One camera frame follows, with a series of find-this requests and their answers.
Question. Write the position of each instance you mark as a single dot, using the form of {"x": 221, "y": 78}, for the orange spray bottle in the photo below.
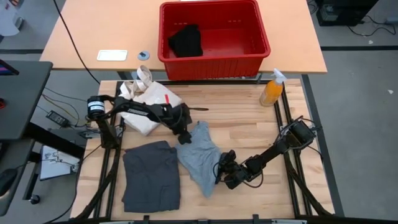
{"x": 271, "y": 91}

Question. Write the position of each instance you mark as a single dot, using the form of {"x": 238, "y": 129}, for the dark grey garment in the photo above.
{"x": 152, "y": 177}

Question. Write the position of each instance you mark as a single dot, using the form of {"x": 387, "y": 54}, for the red plastic laundry bin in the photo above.
{"x": 214, "y": 67}

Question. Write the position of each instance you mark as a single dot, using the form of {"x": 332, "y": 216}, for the white rectangular card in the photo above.
{"x": 112, "y": 55}

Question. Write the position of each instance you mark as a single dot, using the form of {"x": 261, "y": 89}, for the black side desk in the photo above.
{"x": 25, "y": 99}

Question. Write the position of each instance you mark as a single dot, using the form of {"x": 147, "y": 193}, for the red tag strip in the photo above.
{"x": 167, "y": 99}

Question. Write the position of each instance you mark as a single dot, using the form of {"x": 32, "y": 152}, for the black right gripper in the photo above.
{"x": 236, "y": 177}

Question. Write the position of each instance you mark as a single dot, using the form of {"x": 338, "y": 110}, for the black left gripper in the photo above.
{"x": 178, "y": 118}

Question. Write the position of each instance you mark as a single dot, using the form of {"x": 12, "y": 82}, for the white plastic stand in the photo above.
{"x": 7, "y": 18}

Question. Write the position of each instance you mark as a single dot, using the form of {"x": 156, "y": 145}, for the black aluminium table frame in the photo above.
{"x": 330, "y": 174}

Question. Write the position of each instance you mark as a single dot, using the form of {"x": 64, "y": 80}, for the light orange desk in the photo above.
{"x": 109, "y": 25}

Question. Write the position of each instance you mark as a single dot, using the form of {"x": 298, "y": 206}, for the grey power strip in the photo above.
{"x": 392, "y": 20}

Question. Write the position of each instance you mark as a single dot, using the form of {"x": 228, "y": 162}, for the black caster wheel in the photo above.
{"x": 35, "y": 199}

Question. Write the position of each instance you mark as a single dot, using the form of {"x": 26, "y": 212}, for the cream canvas tote bag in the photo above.
{"x": 146, "y": 93}

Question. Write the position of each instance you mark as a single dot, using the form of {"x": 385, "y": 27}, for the light grey garment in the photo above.
{"x": 200, "y": 155}

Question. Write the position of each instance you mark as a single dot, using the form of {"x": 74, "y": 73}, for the black computer mouse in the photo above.
{"x": 6, "y": 182}

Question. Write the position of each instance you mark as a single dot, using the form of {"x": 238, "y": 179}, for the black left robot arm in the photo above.
{"x": 133, "y": 109}

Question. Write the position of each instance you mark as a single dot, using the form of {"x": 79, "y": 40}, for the black garment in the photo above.
{"x": 186, "y": 42}

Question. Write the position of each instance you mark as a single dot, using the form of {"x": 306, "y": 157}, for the dark tablet screen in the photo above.
{"x": 6, "y": 69}

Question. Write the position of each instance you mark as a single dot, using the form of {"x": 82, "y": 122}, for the white box with drawing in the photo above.
{"x": 59, "y": 163}

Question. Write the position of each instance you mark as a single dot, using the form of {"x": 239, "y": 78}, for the black computer case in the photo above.
{"x": 342, "y": 12}

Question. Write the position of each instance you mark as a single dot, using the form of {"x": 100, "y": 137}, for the black power adapter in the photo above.
{"x": 57, "y": 119}

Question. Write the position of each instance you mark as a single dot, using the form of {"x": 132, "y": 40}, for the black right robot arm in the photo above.
{"x": 273, "y": 152}

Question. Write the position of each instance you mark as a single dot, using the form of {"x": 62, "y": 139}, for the black curved side table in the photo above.
{"x": 18, "y": 149}

